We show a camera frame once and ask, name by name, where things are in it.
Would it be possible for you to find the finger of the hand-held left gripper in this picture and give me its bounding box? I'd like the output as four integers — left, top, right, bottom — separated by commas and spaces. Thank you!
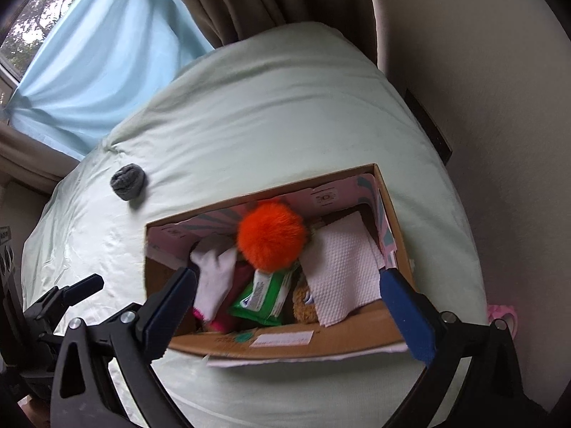
24, 274, 105, 337

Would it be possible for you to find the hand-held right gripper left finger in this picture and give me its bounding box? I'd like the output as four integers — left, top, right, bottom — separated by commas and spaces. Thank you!
50, 266, 199, 428

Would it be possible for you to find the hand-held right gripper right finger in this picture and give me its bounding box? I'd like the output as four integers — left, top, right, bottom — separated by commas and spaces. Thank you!
379, 267, 525, 428

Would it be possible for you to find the pink cloth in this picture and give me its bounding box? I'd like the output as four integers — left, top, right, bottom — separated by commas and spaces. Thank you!
193, 261, 255, 334

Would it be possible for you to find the white paper towel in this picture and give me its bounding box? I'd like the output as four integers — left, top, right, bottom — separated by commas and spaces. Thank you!
301, 212, 387, 328

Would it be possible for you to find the green wet wipes pack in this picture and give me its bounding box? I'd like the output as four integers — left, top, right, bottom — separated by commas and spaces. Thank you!
229, 267, 302, 327

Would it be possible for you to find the cardboard box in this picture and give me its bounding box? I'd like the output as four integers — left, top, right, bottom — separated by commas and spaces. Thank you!
145, 163, 416, 363

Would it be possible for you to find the brown plush toy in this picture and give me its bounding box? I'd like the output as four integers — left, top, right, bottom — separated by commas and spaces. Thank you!
292, 283, 320, 324

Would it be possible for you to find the orange fluffy pompom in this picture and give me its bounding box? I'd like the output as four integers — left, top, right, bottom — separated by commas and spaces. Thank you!
236, 200, 310, 274

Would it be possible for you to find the pink and white item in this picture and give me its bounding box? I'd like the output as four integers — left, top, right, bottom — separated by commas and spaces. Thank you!
487, 303, 519, 336

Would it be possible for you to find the grey rolled sock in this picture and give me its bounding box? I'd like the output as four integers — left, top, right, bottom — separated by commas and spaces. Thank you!
110, 164, 147, 201

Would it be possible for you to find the beige curtain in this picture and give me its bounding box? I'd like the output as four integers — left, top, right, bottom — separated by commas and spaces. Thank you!
158, 0, 379, 70
0, 122, 83, 197

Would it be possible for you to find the light blue cloth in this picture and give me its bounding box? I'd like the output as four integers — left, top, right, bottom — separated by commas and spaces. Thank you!
6, 0, 216, 161

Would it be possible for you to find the window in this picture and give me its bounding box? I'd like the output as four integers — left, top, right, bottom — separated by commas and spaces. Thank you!
0, 0, 72, 112

